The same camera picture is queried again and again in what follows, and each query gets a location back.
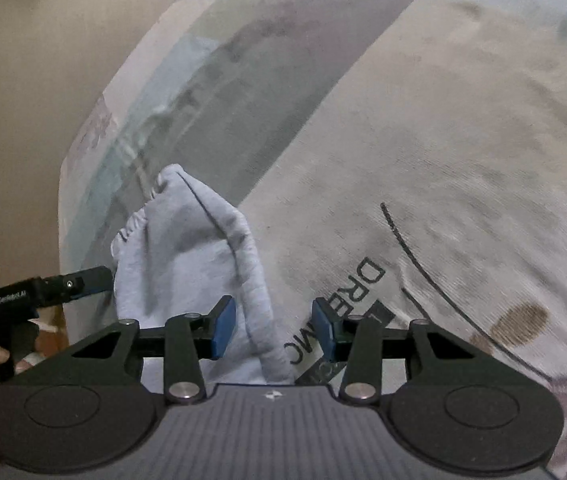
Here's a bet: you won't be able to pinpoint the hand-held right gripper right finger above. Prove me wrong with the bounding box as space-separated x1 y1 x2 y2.
312 297 494 405

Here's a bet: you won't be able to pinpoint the light grey pants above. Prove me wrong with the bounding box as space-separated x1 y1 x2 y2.
110 164 297 386

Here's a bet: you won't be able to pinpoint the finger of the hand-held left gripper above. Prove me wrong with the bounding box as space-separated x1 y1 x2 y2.
33 267 115 307

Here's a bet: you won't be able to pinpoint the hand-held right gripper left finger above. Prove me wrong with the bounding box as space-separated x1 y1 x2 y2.
66 296 238 406

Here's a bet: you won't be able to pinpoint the bed with striped sheet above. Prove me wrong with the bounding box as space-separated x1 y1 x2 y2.
58 0 567 480

